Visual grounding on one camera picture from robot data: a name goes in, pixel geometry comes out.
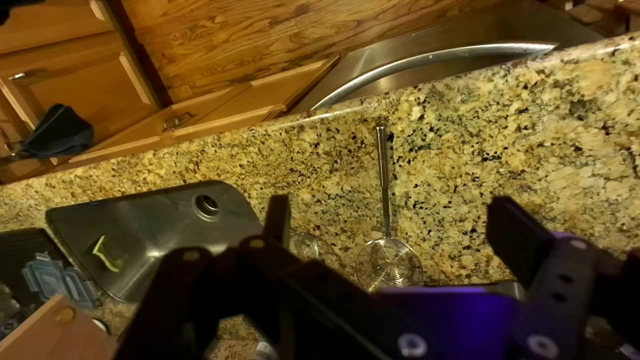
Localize stainless steel dishwasher front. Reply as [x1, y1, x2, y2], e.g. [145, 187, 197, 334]
[287, 0, 601, 116]

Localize dark dish drying mat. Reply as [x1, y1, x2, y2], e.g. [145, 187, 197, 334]
[0, 225, 102, 335]

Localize wooden base cabinets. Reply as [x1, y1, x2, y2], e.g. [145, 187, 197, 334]
[0, 0, 341, 185]

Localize black hanging towel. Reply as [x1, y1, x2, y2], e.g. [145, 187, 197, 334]
[17, 101, 96, 159]

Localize clear wine glass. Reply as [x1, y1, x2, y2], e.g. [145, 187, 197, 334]
[361, 121, 425, 295]

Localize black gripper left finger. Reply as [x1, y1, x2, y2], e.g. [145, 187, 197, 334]
[116, 191, 401, 360]

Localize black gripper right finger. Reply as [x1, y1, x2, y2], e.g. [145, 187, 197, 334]
[483, 194, 640, 360]

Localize stainless steel sink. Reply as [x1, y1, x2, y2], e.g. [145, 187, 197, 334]
[43, 178, 266, 303]

